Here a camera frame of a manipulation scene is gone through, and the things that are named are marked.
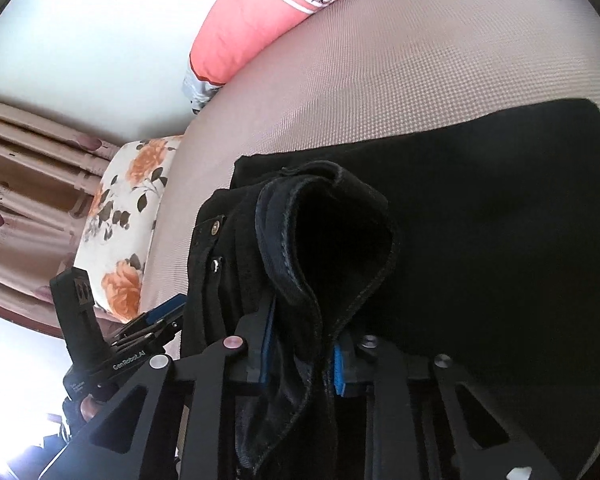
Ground person's left hand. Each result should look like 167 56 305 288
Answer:
62 394 104 434

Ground white floral orange pillow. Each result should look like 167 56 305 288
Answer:
74 136 183 323

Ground beige patterned curtain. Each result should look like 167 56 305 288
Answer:
0 102 118 337

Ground long pink plaid bolster pillow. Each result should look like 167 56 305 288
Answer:
183 0 338 114

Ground black pants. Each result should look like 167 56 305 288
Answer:
181 100 600 479

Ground beige mesh bed mat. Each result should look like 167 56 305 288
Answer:
142 0 600 479

